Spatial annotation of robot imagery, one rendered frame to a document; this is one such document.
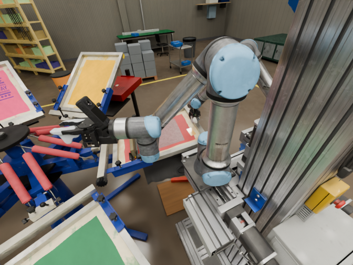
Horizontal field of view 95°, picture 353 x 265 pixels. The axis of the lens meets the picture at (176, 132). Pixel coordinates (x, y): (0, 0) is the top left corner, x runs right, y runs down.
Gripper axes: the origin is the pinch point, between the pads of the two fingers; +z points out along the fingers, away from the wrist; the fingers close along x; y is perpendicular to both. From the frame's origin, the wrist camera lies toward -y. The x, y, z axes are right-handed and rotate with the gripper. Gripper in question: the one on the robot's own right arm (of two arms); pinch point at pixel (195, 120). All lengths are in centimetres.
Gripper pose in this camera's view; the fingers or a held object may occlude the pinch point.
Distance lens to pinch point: 150.8
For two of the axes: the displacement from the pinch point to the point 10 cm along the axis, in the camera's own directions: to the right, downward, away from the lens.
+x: 9.5, -3.1, 0.9
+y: 2.7, 6.0, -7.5
